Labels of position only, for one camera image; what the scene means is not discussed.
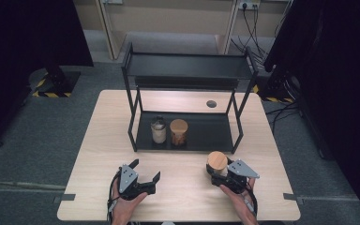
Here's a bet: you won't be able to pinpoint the glass jar of bay leaves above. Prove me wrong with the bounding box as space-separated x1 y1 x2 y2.
206 151 229 176

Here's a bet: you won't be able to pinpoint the black curtain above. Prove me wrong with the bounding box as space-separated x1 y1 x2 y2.
263 0 360 225
0 0 94 150

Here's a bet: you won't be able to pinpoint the left hand-held gripper cable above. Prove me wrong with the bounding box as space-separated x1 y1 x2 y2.
106 170 122 225

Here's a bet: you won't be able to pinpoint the glass jar of cinnamon sticks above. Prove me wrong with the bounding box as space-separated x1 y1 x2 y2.
169 118 189 147

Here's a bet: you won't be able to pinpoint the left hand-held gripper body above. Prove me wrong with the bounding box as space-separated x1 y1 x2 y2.
115 163 157 202

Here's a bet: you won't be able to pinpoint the black cables on floor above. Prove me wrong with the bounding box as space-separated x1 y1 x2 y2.
264 100 300 133

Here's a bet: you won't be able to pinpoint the grey floor strip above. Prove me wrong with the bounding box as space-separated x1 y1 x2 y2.
0 181 68 192

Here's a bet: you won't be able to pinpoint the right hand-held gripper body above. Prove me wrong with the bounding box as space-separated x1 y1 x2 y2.
210 158 261 195

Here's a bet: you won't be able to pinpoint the grey floor tape piece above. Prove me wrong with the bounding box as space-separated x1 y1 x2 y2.
53 193 77 203
282 192 305 206

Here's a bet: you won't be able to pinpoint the stand base with striped tape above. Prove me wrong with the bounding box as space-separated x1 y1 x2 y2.
252 70 298 104
27 67 82 98

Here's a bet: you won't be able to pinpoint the hand-held gripper cable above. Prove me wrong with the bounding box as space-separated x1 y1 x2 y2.
245 182 260 219
106 170 122 225

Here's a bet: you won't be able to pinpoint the black metal shelf rack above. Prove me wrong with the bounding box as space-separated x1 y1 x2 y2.
120 41 260 155

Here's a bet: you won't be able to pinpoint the black power cables at socket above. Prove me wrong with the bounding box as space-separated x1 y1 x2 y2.
230 3 294 65

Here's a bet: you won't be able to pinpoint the right hand-held gripper cable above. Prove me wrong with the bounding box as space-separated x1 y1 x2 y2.
245 182 260 219

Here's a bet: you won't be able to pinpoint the glass shaker with metal lid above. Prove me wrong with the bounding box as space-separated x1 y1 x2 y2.
150 115 168 145

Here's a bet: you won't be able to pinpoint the white desk frame leg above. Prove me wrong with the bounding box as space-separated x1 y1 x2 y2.
95 0 122 61
222 0 244 56

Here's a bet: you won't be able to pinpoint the white wall socket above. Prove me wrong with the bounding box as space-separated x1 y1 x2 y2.
238 0 262 10

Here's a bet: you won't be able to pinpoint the person's left hand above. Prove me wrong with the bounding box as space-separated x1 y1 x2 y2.
110 179 149 220

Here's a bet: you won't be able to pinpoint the person's right hand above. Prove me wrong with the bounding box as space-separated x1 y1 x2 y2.
219 177 258 220

